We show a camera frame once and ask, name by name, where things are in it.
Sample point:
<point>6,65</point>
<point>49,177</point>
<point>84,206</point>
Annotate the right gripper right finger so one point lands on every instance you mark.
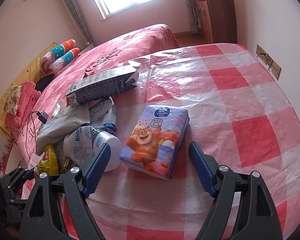
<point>257,216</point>

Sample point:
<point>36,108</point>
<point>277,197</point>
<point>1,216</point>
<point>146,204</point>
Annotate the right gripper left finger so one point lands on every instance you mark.
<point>43,218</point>

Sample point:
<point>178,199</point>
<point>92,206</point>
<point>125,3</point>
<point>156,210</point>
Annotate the gold snack bag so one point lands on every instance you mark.
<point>48,163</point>

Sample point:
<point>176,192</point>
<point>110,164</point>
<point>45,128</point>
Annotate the white Magicday bottle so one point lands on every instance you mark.
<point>86,141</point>

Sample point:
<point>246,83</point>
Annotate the grey foil pouch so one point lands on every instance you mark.
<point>64,123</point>

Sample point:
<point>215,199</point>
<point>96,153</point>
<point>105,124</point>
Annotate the purple tissue pack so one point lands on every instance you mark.
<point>155,142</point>

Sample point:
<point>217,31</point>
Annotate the black gold coffee sachet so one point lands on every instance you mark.
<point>66,165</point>

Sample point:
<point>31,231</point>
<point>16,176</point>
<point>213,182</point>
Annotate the white squashed plastic bottle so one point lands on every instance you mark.
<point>103,115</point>

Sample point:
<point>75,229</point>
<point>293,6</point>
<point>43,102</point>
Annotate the wooden headboard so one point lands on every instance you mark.
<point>30,73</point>

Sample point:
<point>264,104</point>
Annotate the black charger plug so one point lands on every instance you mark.
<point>43,117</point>

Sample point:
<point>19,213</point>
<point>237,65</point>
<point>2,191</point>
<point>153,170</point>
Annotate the floral pillow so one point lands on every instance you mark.
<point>13,98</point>

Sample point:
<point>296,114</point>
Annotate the pink folded quilt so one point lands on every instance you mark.
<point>28,99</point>

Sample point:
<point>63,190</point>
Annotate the red checked plastic tablecloth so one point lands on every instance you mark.
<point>238,114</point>

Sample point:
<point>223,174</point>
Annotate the black cloth on bed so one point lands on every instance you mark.
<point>43,83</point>

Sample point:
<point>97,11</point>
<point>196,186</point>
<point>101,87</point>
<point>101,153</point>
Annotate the upper cartoon pillow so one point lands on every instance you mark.
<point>54,54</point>

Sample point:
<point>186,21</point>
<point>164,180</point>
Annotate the pink bed cover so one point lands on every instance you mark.
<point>108,55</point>

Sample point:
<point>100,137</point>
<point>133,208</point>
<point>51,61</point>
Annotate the right checked curtain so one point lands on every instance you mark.
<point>192,17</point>

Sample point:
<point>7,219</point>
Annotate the checked curtain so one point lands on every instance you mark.
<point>192,17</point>
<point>76,14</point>

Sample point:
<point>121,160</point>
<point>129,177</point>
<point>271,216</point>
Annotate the wooden cabinet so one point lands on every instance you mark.
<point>217,20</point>

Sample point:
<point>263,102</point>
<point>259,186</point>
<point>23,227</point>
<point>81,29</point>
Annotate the wall socket plate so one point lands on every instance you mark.
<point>272,66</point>

